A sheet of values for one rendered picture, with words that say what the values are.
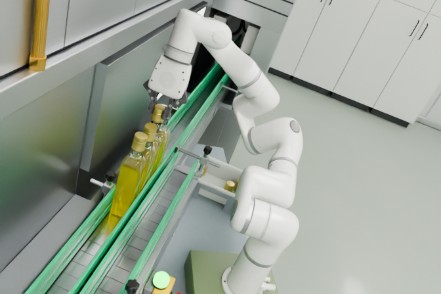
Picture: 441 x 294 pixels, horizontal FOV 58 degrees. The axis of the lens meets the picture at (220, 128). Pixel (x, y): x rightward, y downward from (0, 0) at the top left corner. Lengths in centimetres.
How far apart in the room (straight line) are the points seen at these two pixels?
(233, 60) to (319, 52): 376
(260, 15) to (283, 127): 97
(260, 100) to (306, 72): 382
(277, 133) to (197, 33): 37
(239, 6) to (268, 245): 131
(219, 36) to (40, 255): 71
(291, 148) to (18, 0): 79
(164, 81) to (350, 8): 386
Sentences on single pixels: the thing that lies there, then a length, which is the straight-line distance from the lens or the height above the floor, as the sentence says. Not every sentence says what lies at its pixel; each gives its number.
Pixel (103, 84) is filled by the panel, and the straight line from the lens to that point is 104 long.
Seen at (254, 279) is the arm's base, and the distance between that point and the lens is 115.
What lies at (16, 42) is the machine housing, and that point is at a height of 145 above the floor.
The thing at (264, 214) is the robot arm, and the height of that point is 113.
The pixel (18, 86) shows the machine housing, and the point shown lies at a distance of 74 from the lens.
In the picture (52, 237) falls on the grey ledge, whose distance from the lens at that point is 116.
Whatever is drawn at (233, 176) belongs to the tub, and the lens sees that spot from 164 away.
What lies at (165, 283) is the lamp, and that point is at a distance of 115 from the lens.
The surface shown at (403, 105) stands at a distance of 521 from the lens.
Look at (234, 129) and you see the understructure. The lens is 228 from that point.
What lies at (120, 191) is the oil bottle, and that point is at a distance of 116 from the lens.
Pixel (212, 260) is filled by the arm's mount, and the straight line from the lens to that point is 127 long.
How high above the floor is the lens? 176
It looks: 30 degrees down
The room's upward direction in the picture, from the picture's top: 20 degrees clockwise
